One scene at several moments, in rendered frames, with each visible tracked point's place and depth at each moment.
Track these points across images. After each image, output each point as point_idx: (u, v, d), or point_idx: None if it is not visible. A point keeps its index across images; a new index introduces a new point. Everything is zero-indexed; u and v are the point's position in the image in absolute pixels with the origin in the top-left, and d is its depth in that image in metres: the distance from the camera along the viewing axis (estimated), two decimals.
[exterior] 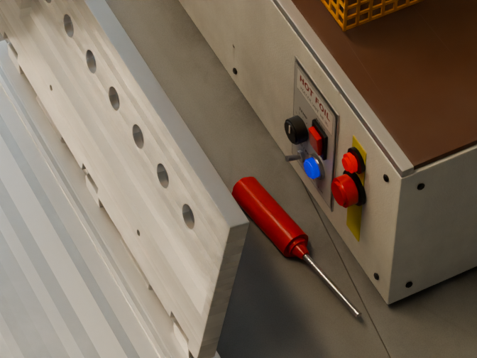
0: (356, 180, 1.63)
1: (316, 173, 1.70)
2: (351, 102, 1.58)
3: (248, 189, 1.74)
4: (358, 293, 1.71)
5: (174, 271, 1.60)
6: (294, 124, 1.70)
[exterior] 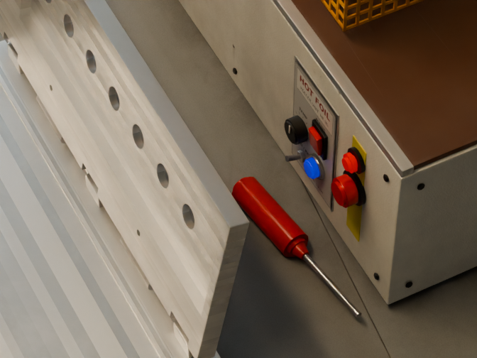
0: (356, 180, 1.63)
1: (316, 173, 1.70)
2: (351, 102, 1.58)
3: (248, 189, 1.74)
4: (358, 293, 1.71)
5: (174, 271, 1.60)
6: (294, 124, 1.70)
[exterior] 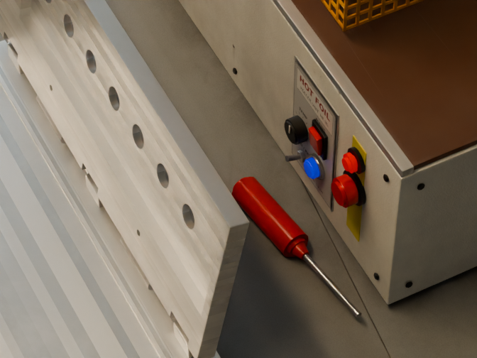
0: (356, 180, 1.63)
1: (316, 173, 1.70)
2: (351, 102, 1.58)
3: (248, 189, 1.74)
4: (358, 293, 1.71)
5: (174, 271, 1.60)
6: (294, 124, 1.70)
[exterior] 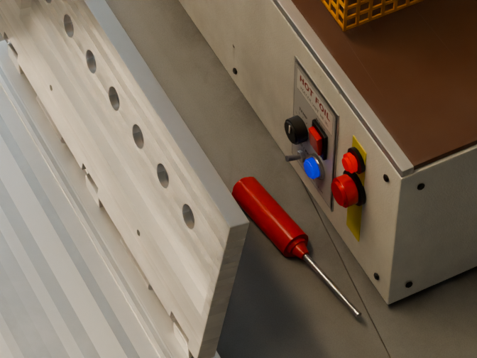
0: (356, 180, 1.63)
1: (316, 173, 1.70)
2: (351, 102, 1.58)
3: (248, 189, 1.74)
4: (358, 293, 1.71)
5: (174, 271, 1.60)
6: (294, 124, 1.70)
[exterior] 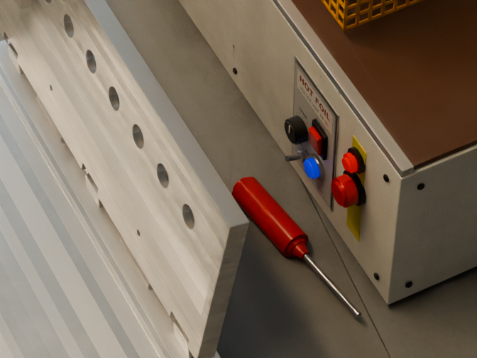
0: (356, 180, 1.63)
1: (316, 173, 1.70)
2: (351, 102, 1.58)
3: (248, 189, 1.74)
4: (358, 293, 1.71)
5: (174, 271, 1.60)
6: (294, 124, 1.70)
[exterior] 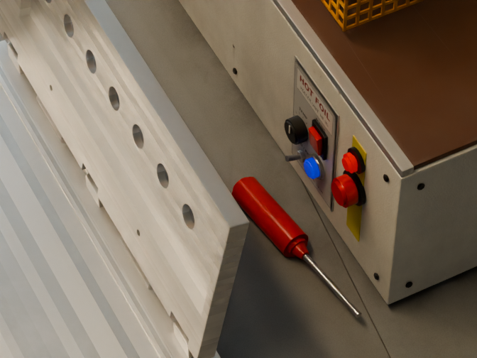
0: (356, 180, 1.63)
1: (316, 173, 1.70)
2: (351, 102, 1.58)
3: (248, 189, 1.74)
4: (358, 293, 1.71)
5: (174, 271, 1.60)
6: (294, 124, 1.70)
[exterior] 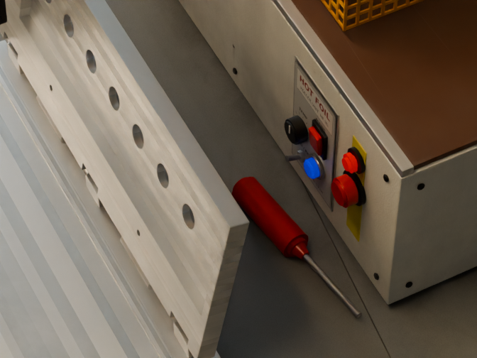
0: (356, 180, 1.63)
1: (316, 173, 1.70)
2: (351, 102, 1.58)
3: (248, 189, 1.74)
4: (358, 293, 1.71)
5: (174, 271, 1.60)
6: (294, 124, 1.70)
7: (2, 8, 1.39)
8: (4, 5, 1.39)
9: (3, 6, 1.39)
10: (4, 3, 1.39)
